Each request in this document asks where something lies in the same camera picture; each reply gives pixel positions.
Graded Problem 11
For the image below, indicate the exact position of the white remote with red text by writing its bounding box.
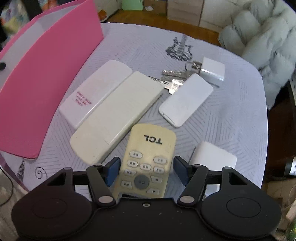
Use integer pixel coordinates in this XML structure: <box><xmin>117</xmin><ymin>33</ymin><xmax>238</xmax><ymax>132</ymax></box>
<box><xmin>59</xmin><ymin>60</ymin><xmax>132</xmax><ymax>129</ymax></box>

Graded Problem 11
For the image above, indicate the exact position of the bunch of keys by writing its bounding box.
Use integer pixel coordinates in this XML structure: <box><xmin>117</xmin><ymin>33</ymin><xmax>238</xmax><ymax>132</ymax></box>
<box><xmin>150</xmin><ymin>61</ymin><xmax>202</xmax><ymax>95</ymax></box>

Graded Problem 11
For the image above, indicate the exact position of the white charger cube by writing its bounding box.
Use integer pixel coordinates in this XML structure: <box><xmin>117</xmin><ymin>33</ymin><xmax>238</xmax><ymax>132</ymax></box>
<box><xmin>199</xmin><ymin>57</ymin><xmax>225</xmax><ymax>87</ymax></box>

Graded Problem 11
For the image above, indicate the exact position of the cream TCL remote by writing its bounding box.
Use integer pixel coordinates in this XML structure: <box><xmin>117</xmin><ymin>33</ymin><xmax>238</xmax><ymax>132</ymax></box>
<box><xmin>112</xmin><ymin>123</ymin><xmax>177</xmax><ymax>199</ymax></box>

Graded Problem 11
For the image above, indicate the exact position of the pink cardboard box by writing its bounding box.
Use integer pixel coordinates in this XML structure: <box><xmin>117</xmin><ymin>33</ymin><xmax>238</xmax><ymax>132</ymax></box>
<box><xmin>1</xmin><ymin>0</ymin><xmax>103</xmax><ymax>159</ymax></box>

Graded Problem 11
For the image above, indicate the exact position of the large cream remote back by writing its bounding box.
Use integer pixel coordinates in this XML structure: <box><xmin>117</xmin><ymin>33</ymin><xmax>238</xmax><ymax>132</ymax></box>
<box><xmin>70</xmin><ymin>71</ymin><xmax>164</xmax><ymax>165</ymax></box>

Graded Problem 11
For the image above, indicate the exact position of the wooden shelf cabinet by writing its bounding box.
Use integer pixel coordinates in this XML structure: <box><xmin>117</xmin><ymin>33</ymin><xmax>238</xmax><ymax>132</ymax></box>
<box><xmin>166</xmin><ymin>0</ymin><xmax>204</xmax><ymax>26</ymax></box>

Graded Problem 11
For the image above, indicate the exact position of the green folding table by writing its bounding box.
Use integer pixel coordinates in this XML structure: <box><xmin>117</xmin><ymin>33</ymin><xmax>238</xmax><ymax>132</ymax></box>
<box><xmin>121</xmin><ymin>0</ymin><xmax>144</xmax><ymax>11</ymax></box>

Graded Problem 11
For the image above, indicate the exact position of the white foam block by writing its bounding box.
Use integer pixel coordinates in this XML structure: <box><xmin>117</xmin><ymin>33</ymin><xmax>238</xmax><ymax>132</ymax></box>
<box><xmin>189</xmin><ymin>141</ymin><xmax>237</xmax><ymax>171</ymax></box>

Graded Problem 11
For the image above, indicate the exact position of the patterned white tablecloth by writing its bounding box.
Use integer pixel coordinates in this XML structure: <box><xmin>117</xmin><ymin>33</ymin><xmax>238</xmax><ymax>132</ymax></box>
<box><xmin>1</xmin><ymin>23</ymin><xmax>268</xmax><ymax>190</ymax></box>

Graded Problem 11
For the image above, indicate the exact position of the grey puffer jacket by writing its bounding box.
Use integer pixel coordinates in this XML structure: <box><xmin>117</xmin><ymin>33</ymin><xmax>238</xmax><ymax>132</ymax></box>
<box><xmin>218</xmin><ymin>1</ymin><xmax>295</xmax><ymax>109</ymax></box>

